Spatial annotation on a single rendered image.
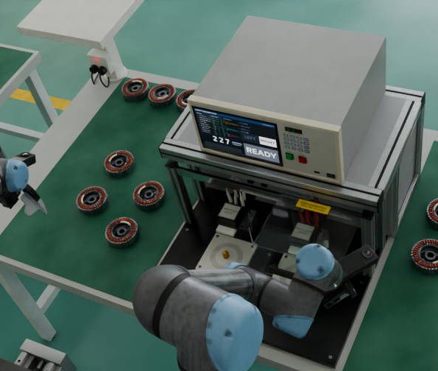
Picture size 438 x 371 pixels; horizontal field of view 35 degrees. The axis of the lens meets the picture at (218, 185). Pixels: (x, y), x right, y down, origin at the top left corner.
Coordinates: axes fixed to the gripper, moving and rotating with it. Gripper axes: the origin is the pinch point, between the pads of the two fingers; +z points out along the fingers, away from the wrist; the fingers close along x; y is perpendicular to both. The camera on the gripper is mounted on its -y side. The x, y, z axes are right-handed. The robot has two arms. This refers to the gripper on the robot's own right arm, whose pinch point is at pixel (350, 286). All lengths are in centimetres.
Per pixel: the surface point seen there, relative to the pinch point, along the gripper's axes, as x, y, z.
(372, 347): 10.1, 5.7, 28.5
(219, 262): -38, 30, 28
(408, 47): -138, -99, 180
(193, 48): -216, -2, 166
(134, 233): -64, 49, 29
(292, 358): 0.8, 25.6, 24.2
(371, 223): -13.4, -14.3, 9.9
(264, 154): -43.9, -2.2, -1.0
